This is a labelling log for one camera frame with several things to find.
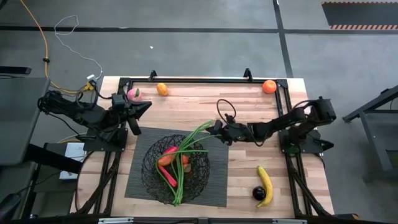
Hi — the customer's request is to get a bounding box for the green long bean bundle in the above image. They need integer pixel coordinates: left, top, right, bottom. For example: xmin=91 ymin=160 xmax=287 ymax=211
xmin=155 ymin=119 xmax=218 ymax=207

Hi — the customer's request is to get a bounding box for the white cable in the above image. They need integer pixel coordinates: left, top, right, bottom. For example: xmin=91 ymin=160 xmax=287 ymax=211
xmin=53 ymin=14 xmax=104 ymax=81

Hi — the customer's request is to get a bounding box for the black hazard striped floor mat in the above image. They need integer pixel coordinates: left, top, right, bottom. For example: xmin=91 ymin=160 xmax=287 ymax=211
xmin=322 ymin=1 xmax=398 ymax=31

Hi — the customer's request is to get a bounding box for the tangerine pair with leaves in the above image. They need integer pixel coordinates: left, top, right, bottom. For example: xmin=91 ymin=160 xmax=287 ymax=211
xmin=182 ymin=154 xmax=192 ymax=174

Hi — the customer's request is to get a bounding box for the black wire basket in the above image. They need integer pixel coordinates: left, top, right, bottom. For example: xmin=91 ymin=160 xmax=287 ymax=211
xmin=141 ymin=134 xmax=211 ymax=205

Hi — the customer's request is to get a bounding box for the black plum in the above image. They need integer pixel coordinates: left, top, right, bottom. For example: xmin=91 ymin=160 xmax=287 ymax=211
xmin=252 ymin=185 xmax=267 ymax=202

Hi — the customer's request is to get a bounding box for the yellow orange lemon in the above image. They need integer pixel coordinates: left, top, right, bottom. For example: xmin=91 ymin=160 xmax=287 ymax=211
xmin=156 ymin=82 xmax=169 ymax=97

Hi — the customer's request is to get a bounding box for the red chili pepper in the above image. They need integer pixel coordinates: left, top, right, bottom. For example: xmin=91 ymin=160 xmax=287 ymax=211
xmin=158 ymin=164 xmax=178 ymax=188

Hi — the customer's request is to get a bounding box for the black aluminium table frame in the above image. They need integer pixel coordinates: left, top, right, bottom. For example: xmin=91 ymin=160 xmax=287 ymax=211
xmin=70 ymin=67 xmax=335 ymax=218

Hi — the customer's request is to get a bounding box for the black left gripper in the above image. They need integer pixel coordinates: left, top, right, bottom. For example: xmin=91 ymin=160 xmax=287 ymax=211
xmin=116 ymin=101 xmax=153 ymax=136

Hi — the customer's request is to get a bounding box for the silver bracket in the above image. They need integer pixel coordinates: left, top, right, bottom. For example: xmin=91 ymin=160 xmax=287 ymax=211
xmin=272 ymin=218 xmax=308 ymax=224
xmin=98 ymin=217 xmax=134 ymax=224

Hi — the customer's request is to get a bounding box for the yellow banana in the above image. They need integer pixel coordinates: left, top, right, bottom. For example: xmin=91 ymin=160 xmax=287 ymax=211
xmin=256 ymin=166 xmax=274 ymax=208

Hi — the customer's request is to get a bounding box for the black camera rig stand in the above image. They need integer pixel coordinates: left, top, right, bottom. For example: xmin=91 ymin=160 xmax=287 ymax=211
xmin=341 ymin=83 xmax=398 ymax=184

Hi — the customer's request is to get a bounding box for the pink peach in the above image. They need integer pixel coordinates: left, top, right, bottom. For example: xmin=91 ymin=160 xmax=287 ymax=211
xmin=127 ymin=88 xmax=143 ymax=103

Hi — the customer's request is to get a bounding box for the red yellow mango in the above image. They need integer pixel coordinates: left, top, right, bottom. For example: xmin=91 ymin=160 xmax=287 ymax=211
xmin=157 ymin=146 xmax=180 ymax=167

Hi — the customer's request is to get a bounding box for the yellow cable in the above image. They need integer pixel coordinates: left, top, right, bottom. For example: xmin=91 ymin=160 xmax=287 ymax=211
xmin=19 ymin=0 xmax=96 ymax=95

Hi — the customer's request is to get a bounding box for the grey woven placemat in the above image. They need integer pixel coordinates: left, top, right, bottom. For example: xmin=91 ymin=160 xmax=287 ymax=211
xmin=124 ymin=126 xmax=229 ymax=208

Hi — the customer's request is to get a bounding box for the black flat bar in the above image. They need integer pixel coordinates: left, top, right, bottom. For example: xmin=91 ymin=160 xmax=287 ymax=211
xmin=0 ymin=65 xmax=32 ymax=75

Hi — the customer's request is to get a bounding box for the orange fruit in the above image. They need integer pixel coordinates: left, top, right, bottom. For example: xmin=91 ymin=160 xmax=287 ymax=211
xmin=262 ymin=79 xmax=277 ymax=95

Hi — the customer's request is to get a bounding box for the white box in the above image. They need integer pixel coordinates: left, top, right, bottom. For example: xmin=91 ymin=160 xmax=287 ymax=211
xmin=58 ymin=142 xmax=87 ymax=181

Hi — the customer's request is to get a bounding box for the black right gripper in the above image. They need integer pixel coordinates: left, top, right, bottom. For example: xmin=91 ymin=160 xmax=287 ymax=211
xmin=213 ymin=114 xmax=251 ymax=146

